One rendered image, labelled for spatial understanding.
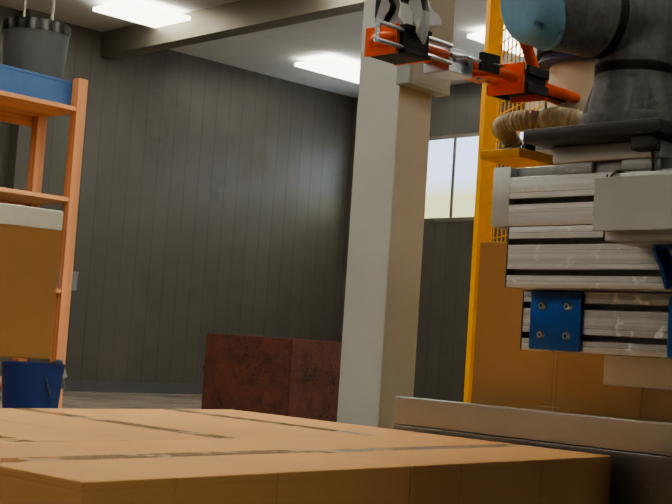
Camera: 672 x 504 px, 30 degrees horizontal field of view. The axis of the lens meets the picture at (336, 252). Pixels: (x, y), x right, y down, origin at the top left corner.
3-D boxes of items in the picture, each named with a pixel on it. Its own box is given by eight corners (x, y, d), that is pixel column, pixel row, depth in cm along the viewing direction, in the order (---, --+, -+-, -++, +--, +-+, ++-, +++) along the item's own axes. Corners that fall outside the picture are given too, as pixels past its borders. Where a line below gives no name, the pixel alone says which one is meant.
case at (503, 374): (616, 429, 307) (624, 266, 310) (774, 446, 280) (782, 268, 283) (468, 431, 263) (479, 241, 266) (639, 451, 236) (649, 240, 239)
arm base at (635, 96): (706, 141, 180) (710, 72, 180) (650, 123, 169) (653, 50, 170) (616, 147, 191) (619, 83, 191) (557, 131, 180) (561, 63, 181)
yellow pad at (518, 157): (571, 181, 281) (572, 159, 282) (610, 180, 274) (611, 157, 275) (479, 159, 257) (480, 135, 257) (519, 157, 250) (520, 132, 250)
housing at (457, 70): (444, 81, 231) (446, 57, 231) (474, 78, 226) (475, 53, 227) (420, 74, 226) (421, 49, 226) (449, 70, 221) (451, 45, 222)
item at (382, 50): (395, 66, 223) (397, 38, 223) (427, 62, 218) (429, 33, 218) (363, 56, 217) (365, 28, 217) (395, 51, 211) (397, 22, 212)
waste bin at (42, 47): (-18, 106, 939) (-11, 22, 944) (40, 118, 975) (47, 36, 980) (18, 100, 904) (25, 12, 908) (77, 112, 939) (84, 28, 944)
